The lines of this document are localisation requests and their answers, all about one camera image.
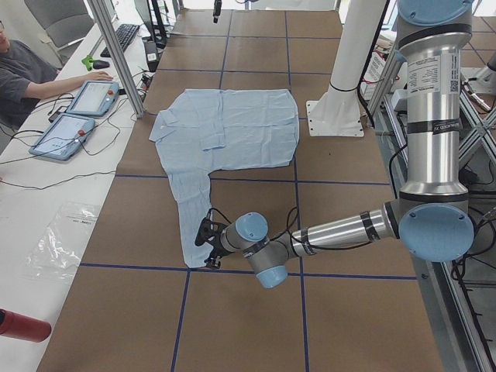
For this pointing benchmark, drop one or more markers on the person's hand on desk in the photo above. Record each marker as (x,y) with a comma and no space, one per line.
(98,76)

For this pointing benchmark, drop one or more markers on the grey office chair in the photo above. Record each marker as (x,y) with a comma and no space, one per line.
(66,23)

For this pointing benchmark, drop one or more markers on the aluminium frame post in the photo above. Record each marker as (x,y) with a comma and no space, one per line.
(101,15)

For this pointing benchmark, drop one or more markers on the seated person grey shirt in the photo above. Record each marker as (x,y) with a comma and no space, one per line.
(27,79)

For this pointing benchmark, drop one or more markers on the clear plastic bag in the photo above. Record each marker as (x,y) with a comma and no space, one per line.
(58,253)

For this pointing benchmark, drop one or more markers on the upper blue teach pendant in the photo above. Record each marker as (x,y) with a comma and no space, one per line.
(94,98)

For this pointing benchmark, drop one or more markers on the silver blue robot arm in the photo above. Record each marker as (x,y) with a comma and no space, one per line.
(421,25)

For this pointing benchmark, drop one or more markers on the aluminium side frame rail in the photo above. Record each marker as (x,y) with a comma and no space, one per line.
(431,212)

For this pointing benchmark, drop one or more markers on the lower blue teach pendant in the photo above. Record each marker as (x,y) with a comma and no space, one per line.
(63,138)

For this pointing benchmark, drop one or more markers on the blue teach pendant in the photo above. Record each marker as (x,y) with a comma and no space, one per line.
(94,98)
(63,138)

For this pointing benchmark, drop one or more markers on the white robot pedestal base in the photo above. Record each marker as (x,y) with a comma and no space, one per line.
(337,112)

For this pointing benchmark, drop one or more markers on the black computer keyboard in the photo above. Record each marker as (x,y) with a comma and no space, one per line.
(126,34)

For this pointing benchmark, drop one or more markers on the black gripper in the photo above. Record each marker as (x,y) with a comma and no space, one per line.
(217,8)
(218,248)

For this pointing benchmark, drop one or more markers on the green plastic object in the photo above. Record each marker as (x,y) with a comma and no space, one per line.
(88,62)

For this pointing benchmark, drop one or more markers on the black computer mouse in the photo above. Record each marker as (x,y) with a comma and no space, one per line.
(100,64)

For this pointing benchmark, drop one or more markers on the light blue button shirt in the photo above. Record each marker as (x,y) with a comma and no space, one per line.
(207,130)

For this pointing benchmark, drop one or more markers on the red cylindrical bottle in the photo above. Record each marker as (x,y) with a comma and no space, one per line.
(18,326)

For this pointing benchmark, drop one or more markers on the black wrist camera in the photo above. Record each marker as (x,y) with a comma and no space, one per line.
(206,232)

